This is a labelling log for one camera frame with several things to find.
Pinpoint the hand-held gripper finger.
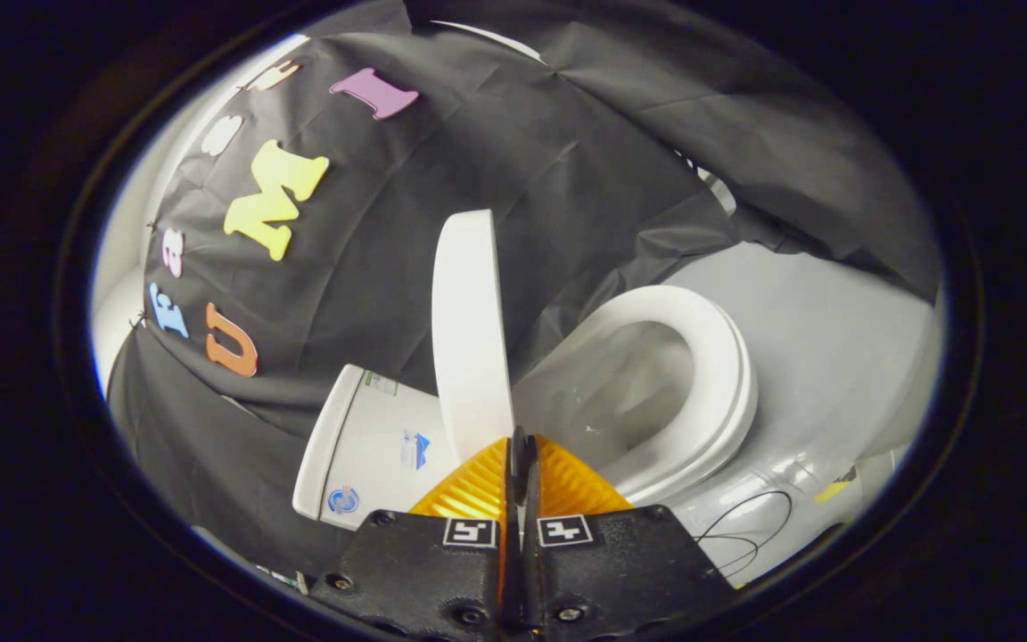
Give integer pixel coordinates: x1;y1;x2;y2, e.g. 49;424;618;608
523;433;737;642
308;428;524;642

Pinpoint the white toilet lid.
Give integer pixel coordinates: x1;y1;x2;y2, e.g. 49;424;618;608
431;210;516;465

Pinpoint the white toilet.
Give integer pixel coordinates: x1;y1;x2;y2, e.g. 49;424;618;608
292;285;853;585

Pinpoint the white toilet seat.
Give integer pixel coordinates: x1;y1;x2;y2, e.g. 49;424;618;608
558;285;760;506

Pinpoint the yellow floor tape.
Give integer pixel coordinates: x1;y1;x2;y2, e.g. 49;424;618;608
815;468;859;504

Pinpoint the black backdrop cloth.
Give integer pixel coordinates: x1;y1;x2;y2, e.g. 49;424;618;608
108;0;942;572

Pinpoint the thin black cable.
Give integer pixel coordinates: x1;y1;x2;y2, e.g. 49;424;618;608
696;489;795;579

